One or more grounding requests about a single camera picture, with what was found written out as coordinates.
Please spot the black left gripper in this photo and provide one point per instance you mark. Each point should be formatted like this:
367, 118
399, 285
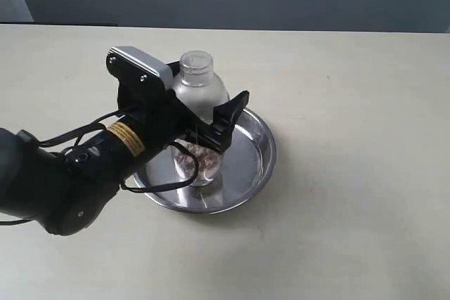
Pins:
154, 117

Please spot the clear plastic shaker bottle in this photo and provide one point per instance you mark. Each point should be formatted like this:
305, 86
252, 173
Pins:
200, 89

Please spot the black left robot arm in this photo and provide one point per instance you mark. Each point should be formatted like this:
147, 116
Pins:
63, 183

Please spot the round stainless steel plate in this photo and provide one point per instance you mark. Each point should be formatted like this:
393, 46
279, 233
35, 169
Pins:
247, 167

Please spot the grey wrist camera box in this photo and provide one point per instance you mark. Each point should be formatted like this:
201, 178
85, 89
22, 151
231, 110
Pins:
146, 62

